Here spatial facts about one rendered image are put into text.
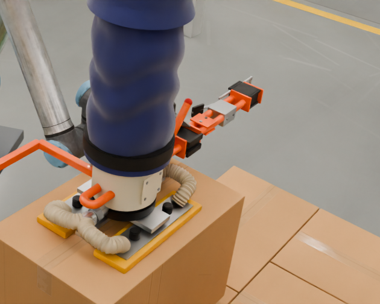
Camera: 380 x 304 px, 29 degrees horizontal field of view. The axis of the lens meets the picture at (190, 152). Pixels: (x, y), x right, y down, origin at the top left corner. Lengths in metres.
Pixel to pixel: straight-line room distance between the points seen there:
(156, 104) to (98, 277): 0.44
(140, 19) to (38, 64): 0.62
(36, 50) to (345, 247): 1.32
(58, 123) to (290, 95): 2.76
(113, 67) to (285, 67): 3.48
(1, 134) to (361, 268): 1.36
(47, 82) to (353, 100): 2.99
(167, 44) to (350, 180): 2.57
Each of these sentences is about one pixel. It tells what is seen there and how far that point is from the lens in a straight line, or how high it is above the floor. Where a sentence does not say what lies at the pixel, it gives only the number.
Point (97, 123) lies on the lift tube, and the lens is 1.72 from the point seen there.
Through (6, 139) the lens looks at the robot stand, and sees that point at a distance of 2.69.
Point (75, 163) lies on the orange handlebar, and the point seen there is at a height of 1.14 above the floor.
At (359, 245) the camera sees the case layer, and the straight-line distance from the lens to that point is 2.77.
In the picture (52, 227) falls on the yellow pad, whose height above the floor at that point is 1.02.
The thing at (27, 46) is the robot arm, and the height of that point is 1.30.
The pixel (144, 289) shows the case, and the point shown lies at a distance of 1.82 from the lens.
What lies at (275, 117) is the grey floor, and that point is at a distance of 4.44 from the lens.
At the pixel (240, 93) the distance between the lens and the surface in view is 2.29.
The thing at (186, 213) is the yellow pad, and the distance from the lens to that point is 1.97.
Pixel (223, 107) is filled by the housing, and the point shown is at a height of 1.14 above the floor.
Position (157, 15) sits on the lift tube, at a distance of 1.55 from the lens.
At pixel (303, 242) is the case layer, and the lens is 2.70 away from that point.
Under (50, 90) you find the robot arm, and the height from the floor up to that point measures 1.19.
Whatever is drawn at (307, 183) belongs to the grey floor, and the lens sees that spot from 3.94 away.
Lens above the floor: 2.27
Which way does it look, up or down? 35 degrees down
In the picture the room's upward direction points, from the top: 8 degrees clockwise
